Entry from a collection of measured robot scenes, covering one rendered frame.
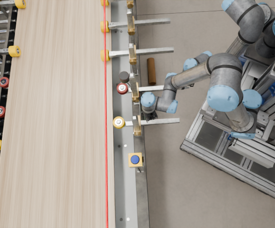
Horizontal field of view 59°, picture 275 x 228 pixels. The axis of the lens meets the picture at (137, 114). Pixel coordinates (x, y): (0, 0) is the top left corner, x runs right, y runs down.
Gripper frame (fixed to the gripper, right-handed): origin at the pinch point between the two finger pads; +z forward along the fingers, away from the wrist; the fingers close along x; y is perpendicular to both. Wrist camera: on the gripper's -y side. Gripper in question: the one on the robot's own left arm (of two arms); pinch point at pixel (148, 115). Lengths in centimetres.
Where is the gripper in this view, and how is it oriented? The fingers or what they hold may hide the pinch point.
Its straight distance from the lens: 160.4
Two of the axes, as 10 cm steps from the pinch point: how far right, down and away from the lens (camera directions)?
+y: 3.9, 8.7, -3.1
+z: 0.7, 3.1, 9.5
